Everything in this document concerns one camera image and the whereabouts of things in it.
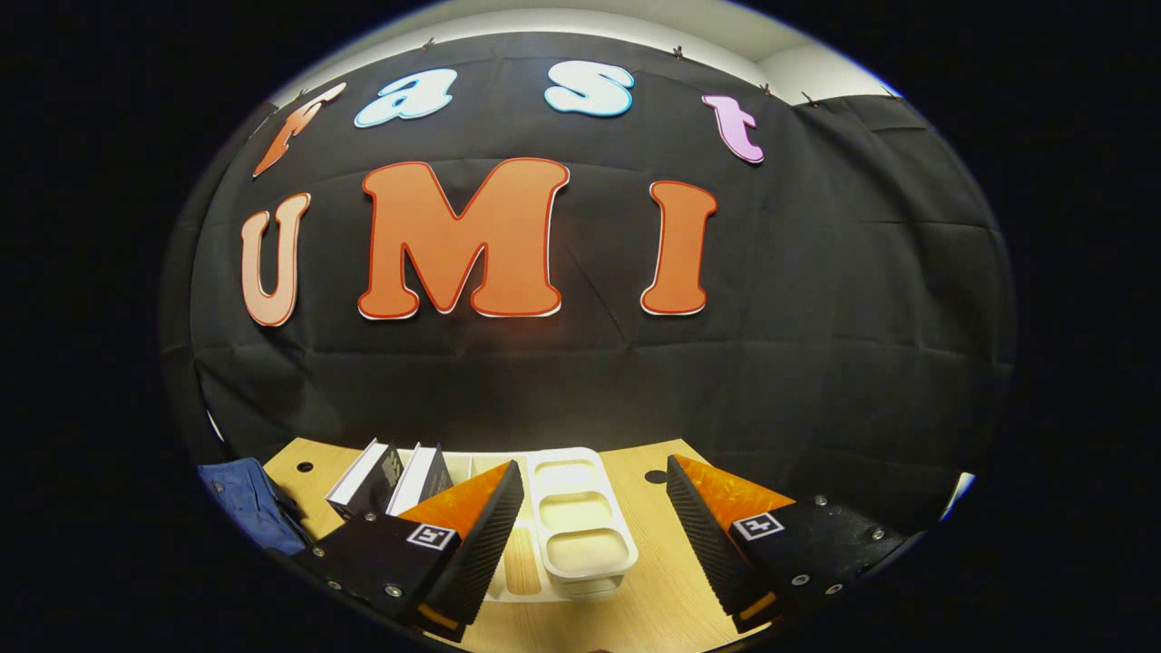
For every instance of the blue schoolbag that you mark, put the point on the blue schoolbag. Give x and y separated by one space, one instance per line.
254 503

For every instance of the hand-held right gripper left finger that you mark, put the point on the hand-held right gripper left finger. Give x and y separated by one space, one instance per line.
481 562

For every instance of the white plastic bookshelf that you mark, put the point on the white plastic bookshelf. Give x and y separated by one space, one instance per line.
580 553

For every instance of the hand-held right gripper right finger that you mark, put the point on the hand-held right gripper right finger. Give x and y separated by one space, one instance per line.
703 544

